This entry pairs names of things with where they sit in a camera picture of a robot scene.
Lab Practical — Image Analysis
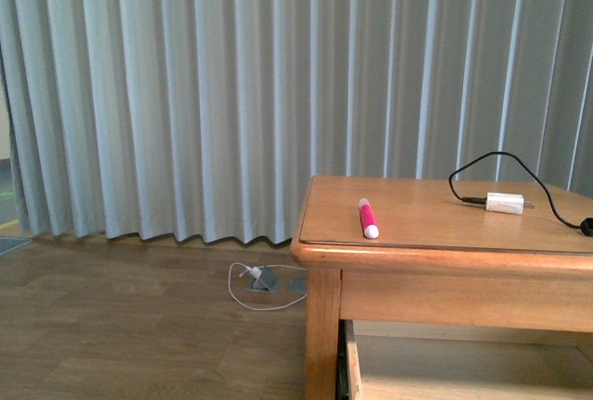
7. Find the pink marker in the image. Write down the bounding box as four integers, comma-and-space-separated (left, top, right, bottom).
358, 198, 380, 240

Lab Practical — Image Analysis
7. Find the wooden top drawer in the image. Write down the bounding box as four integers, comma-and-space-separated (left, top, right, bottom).
337, 320, 592, 399

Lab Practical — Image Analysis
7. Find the open grey floor socket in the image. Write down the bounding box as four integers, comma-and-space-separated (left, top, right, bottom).
249, 267, 280, 293

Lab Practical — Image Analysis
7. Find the closed grey floor plate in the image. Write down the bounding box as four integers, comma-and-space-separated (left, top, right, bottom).
288, 278, 307, 294

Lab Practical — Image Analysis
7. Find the white power adapter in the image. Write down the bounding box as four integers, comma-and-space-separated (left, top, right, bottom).
486, 193, 535, 215

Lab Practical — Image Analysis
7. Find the wooden nightstand cabinet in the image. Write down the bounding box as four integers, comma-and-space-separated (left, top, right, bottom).
291, 175, 592, 399

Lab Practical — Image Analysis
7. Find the grey floor mat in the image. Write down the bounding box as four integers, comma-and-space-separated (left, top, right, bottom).
0, 236, 32, 256

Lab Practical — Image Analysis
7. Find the white floor cable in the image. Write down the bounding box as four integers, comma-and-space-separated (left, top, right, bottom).
228, 262, 309, 312

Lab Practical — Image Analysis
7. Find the black cable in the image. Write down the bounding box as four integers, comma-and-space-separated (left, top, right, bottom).
448, 151, 593, 237

